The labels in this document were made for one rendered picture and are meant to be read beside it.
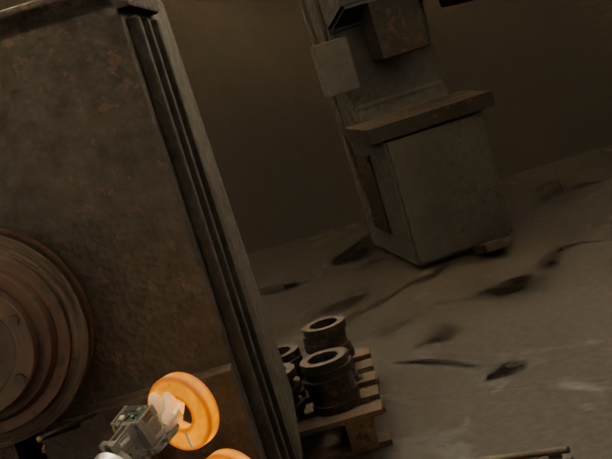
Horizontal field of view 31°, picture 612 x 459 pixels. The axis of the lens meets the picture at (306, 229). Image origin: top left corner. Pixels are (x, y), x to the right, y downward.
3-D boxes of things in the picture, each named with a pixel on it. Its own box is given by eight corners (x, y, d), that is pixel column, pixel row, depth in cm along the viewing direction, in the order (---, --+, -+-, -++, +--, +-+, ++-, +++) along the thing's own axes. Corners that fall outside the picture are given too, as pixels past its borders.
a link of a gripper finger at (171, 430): (185, 410, 206) (161, 443, 200) (188, 416, 206) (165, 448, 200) (167, 411, 209) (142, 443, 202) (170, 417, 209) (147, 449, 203)
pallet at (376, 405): (83, 532, 407) (44, 424, 399) (118, 449, 487) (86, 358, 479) (392, 444, 401) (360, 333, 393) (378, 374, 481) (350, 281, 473)
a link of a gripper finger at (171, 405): (182, 376, 208) (157, 408, 202) (196, 399, 211) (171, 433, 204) (170, 376, 210) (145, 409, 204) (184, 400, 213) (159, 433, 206)
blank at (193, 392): (146, 379, 217) (135, 385, 215) (200, 363, 208) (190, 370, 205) (176, 449, 218) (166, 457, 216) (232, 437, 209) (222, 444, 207)
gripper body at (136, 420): (155, 401, 201) (119, 446, 192) (177, 435, 204) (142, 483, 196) (126, 402, 205) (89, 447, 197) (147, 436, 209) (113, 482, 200)
